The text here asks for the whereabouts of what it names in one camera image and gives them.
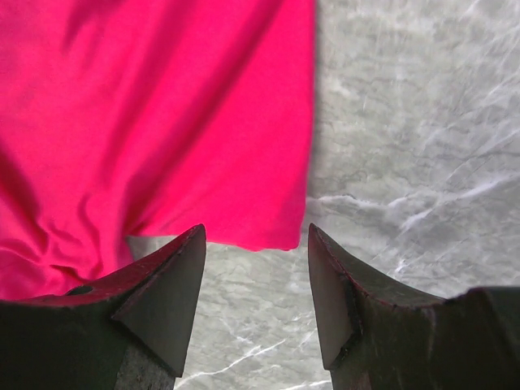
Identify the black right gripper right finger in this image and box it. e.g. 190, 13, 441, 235
308, 225, 519, 389

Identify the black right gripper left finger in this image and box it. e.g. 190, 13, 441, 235
1, 225, 206, 389

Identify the red t shirt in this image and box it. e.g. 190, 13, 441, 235
1, 1, 316, 300

